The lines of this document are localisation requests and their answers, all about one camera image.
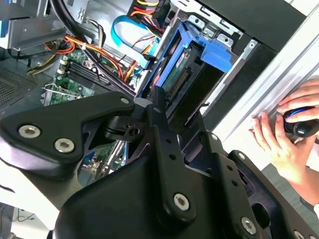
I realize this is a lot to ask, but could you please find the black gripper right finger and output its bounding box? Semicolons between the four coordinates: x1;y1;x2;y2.
198;110;319;239

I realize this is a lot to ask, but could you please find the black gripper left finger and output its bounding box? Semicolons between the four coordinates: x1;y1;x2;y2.
0;86;198;223

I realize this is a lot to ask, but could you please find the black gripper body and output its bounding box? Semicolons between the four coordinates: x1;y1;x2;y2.
53;155;287;239

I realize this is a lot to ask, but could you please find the round black blue-ringed tool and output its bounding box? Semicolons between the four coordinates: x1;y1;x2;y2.
283;106;319;137

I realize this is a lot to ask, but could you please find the hard disk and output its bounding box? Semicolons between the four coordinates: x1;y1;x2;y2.
138;21;234;110

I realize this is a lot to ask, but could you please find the person's hand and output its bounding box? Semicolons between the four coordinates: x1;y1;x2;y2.
249;79;319;200

